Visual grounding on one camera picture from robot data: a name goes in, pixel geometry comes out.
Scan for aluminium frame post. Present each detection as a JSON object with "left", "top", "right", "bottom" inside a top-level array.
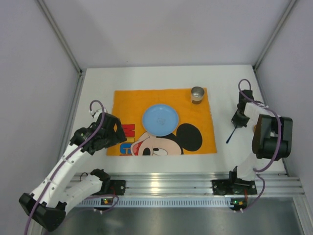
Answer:
[
  {"left": 253, "top": 0, "right": 300, "bottom": 71},
  {"left": 34, "top": 0, "right": 84, "bottom": 74}
]

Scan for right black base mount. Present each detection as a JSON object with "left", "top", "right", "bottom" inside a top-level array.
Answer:
[{"left": 212, "top": 179, "right": 257, "bottom": 195}]

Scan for right aluminium frame post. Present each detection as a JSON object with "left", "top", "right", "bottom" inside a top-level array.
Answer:
[{"left": 253, "top": 0, "right": 300, "bottom": 71}]

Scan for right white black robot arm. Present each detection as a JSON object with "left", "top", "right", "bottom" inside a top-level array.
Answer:
[{"left": 228, "top": 90, "right": 293, "bottom": 188}]

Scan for blue plastic plate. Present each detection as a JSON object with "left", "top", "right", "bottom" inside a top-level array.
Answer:
[{"left": 141, "top": 104, "right": 179, "bottom": 137}]

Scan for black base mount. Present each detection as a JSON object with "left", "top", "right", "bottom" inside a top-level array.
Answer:
[
  {"left": 212, "top": 179, "right": 257, "bottom": 195},
  {"left": 107, "top": 180, "right": 126, "bottom": 196}
]

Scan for paper cup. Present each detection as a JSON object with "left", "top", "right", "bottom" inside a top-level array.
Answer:
[{"left": 191, "top": 86, "right": 205, "bottom": 104}]

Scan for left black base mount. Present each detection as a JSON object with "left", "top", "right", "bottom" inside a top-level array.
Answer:
[{"left": 107, "top": 180, "right": 126, "bottom": 196}]

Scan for orange cartoon mouse placemat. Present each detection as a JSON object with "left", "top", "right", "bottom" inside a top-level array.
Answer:
[{"left": 107, "top": 89, "right": 217, "bottom": 156}]

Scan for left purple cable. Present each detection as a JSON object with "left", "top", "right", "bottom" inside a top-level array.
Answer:
[{"left": 24, "top": 100, "right": 119, "bottom": 235}]

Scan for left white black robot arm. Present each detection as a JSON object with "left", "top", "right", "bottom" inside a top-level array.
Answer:
[{"left": 19, "top": 112, "right": 127, "bottom": 232}]

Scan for left aluminium frame post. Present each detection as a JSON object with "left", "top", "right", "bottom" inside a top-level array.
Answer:
[{"left": 34, "top": 0, "right": 84, "bottom": 74}]

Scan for blue metallic fork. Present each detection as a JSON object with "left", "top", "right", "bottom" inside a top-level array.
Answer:
[{"left": 225, "top": 126, "right": 237, "bottom": 144}]

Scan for slotted cable duct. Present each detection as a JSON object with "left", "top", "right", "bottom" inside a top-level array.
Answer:
[{"left": 77, "top": 197, "right": 246, "bottom": 208}]

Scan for aluminium rail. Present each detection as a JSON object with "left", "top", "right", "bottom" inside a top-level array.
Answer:
[{"left": 68, "top": 172, "right": 305, "bottom": 196}]

